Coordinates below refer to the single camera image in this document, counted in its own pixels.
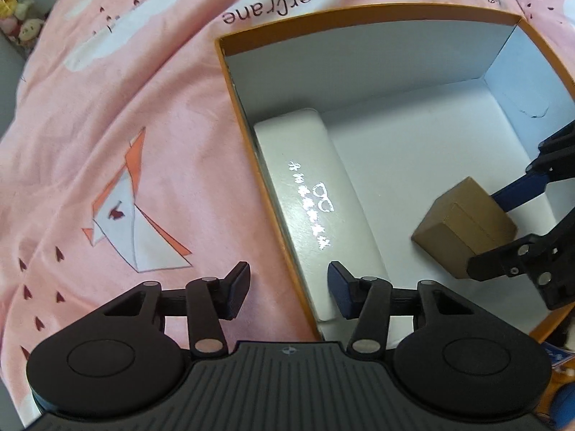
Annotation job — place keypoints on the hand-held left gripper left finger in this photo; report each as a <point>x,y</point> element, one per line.
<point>238,288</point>

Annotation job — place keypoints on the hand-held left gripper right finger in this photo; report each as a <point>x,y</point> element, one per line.
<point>341,289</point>

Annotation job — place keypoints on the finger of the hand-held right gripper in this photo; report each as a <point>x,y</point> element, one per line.
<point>503,265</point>
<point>516,193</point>

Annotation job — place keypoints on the small brown cardboard box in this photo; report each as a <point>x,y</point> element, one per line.
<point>462,229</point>

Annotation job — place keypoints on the white glasses case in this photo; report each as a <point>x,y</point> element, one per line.
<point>305,166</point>

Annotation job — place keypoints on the red panda plush blue hat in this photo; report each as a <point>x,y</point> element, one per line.
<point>564,408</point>

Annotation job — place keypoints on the orange cardboard box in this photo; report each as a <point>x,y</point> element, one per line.
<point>359,54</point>

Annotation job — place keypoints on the pink printed blanket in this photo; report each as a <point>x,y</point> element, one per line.
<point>134,98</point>

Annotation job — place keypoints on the cream plush toy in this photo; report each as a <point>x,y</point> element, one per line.
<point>31,30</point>

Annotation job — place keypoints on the plush toys pile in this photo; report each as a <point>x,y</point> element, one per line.
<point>10,20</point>

